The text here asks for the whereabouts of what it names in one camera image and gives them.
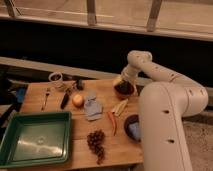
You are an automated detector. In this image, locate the dark purple bowl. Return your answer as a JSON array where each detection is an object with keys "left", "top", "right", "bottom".
[{"left": 124, "top": 114, "right": 141, "bottom": 142}]

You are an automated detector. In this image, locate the blue sponge in bowl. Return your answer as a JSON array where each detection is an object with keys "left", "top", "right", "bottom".
[{"left": 129, "top": 122, "right": 140, "bottom": 141}]

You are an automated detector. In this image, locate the blue-grey crumpled cloth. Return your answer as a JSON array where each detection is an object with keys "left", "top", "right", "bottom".
[{"left": 84, "top": 92, "right": 103, "bottom": 121}]

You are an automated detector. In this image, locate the metal fork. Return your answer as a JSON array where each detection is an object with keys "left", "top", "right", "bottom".
[{"left": 41, "top": 87, "right": 51, "bottom": 111}]

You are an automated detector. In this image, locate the white cup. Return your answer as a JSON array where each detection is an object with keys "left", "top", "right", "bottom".
[{"left": 48, "top": 72, "right": 63, "bottom": 89}]

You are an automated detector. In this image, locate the red chili pepper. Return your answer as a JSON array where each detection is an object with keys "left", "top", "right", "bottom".
[{"left": 107, "top": 112, "right": 117, "bottom": 136}]

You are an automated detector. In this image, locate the black-handled knife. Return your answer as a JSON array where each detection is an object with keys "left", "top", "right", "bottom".
[{"left": 60, "top": 88, "right": 72, "bottom": 109}]

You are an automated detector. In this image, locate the small dark object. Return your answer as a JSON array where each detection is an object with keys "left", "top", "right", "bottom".
[{"left": 75, "top": 79, "right": 84, "bottom": 90}]

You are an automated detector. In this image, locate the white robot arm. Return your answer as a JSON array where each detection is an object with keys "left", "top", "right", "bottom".
[{"left": 121, "top": 50, "right": 209, "bottom": 171}]

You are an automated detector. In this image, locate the dark rectangular eraser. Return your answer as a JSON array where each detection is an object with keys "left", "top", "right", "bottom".
[{"left": 118, "top": 82, "right": 132, "bottom": 94}]

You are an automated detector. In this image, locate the wooden cutting board table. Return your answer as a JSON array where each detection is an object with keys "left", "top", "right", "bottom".
[{"left": 10, "top": 80, "right": 143, "bottom": 171}]

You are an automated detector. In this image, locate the green plastic tray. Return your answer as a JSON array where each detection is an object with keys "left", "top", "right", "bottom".
[{"left": 0, "top": 112, "right": 72, "bottom": 169}]

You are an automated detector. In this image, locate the yellow-orange round fruit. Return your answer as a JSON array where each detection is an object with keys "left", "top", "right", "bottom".
[{"left": 72, "top": 94, "right": 84, "bottom": 107}]

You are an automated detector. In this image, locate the orange-brown small bowl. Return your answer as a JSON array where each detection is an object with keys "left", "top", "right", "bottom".
[{"left": 114, "top": 81, "right": 134, "bottom": 99}]

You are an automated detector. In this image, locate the bunch of dark grapes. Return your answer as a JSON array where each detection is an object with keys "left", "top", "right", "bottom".
[{"left": 87, "top": 130, "right": 105, "bottom": 165}]

